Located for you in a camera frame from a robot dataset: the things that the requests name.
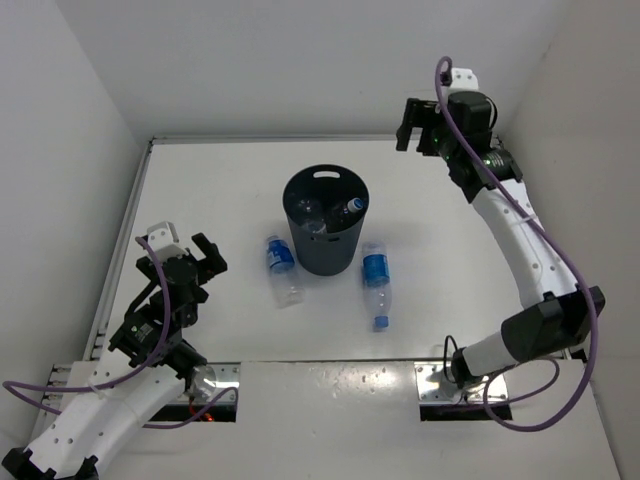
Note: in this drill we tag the aluminium frame rail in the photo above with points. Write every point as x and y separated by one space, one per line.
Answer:
555 315
120 250

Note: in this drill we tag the left aluminium frame rail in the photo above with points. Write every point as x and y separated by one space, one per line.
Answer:
120 250

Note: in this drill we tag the right aluminium frame rail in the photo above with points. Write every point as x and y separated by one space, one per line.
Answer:
555 315

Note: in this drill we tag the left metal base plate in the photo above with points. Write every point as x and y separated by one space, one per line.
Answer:
220 382

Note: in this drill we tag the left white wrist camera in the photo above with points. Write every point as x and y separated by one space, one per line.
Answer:
163 239

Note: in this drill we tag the dark grey plastic bin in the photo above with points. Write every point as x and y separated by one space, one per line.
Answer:
330 253

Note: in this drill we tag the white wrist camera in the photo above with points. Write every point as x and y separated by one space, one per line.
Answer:
459 80
163 239

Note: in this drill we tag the metal base plate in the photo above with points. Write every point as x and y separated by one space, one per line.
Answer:
220 382
434 389

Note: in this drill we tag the blue label bottle left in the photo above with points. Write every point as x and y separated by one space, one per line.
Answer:
282 271

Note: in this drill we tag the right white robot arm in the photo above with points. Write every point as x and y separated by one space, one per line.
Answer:
471 363

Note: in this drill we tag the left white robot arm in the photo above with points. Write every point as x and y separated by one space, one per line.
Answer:
147 365

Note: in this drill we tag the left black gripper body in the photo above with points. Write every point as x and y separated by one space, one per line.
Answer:
149 264

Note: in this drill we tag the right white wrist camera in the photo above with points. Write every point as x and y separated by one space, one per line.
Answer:
459 80

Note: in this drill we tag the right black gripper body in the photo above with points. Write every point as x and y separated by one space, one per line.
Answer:
443 142

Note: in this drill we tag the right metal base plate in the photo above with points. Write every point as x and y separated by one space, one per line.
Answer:
434 389

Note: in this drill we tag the blue label bottle blue cap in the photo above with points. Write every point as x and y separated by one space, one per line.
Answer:
376 284

